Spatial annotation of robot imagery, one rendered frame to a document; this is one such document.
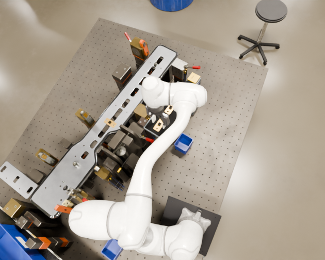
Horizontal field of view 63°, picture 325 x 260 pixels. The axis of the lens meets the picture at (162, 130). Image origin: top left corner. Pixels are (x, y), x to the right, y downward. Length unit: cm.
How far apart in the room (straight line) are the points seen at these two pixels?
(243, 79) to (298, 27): 161
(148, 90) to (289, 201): 197
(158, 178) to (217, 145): 50
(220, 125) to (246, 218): 98
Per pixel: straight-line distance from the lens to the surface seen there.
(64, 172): 177
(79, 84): 238
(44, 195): 179
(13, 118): 340
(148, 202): 100
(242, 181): 269
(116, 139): 152
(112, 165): 155
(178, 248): 149
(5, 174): 196
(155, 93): 114
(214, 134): 202
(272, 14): 294
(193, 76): 169
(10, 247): 181
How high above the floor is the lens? 258
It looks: 68 degrees down
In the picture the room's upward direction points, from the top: 11 degrees counter-clockwise
